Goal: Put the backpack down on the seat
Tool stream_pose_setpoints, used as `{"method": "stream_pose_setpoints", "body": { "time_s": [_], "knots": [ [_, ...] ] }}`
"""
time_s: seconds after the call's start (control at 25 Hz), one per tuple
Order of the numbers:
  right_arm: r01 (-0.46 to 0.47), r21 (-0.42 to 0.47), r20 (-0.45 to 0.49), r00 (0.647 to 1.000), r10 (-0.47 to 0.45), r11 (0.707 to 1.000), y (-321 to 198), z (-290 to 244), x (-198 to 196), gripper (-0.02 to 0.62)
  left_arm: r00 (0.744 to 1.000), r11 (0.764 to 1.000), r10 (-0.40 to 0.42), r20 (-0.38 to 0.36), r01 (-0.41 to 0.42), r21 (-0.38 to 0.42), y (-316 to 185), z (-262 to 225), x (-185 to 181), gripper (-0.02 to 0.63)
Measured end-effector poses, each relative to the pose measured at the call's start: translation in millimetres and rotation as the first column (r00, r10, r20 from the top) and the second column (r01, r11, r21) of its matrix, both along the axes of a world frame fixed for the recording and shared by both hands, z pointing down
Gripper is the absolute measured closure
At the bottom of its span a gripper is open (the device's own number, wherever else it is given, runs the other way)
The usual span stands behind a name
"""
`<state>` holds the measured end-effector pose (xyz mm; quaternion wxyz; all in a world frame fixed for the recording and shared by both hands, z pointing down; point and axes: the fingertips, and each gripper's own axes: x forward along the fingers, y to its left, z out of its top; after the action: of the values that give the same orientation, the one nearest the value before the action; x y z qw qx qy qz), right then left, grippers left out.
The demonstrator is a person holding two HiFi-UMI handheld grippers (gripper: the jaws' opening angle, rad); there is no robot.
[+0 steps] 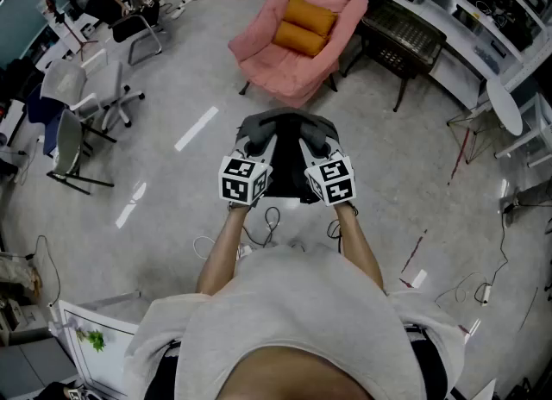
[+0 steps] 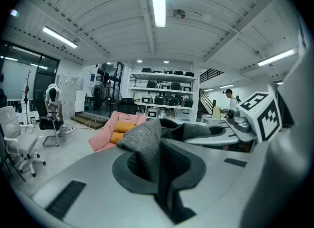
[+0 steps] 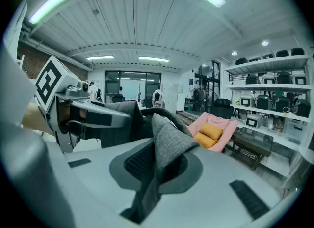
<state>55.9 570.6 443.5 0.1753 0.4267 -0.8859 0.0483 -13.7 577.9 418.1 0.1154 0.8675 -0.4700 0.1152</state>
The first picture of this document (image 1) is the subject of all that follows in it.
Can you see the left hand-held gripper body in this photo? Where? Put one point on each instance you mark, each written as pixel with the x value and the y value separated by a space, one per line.
pixel 243 183

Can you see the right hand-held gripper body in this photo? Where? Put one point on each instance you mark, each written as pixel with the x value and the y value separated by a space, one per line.
pixel 332 183

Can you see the pink padded armchair seat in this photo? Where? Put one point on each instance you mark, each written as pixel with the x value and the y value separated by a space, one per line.
pixel 284 73

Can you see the person's right forearm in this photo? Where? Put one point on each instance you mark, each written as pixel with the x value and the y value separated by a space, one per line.
pixel 358 247

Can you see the person's left forearm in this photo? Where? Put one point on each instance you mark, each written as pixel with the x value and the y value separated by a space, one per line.
pixel 221 251

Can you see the person's white shirt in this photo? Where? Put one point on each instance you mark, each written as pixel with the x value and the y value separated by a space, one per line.
pixel 293 303

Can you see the orange cushion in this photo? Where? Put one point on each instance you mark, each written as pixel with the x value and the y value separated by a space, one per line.
pixel 308 16
pixel 297 39

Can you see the black mesh side table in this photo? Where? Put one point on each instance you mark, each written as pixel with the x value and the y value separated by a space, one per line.
pixel 401 32

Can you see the grey chair with black legs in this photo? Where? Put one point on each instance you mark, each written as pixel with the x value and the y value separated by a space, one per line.
pixel 69 144

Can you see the round white table top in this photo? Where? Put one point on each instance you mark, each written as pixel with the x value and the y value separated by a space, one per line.
pixel 504 105

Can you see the small white power strip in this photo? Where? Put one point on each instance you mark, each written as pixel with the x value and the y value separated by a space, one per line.
pixel 485 295

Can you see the white shelf unit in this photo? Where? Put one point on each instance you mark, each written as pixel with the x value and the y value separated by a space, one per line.
pixel 457 23

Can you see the white swivel office chair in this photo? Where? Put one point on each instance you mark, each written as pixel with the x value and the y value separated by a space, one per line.
pixel 64 79

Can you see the blue cloth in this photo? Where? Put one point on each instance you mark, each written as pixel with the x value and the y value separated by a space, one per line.
pixel 43 118

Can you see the white framed plant picture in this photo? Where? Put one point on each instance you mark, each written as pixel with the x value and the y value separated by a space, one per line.
pixel 92 338

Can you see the red coat stand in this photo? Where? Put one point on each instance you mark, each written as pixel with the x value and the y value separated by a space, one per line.
pixel 64 23

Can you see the black chair with chrome frame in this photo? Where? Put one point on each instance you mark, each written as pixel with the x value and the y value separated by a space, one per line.
pixel 129 27

